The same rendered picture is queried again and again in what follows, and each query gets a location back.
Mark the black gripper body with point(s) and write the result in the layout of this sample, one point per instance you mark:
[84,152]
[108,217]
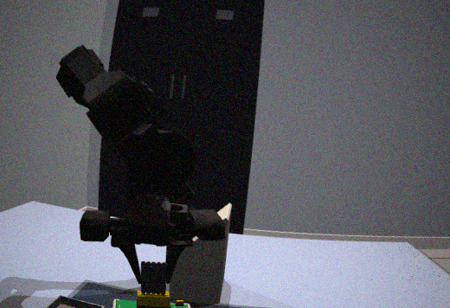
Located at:
[95,225]

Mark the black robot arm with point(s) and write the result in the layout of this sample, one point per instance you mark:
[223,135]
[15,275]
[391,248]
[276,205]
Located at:
[116,108]

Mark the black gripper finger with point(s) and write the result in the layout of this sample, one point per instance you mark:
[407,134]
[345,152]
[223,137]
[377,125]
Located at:
[173,251]
[129,251]

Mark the dark grey work mat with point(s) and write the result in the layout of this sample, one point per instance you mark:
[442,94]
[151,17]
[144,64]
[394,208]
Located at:
[103,294]

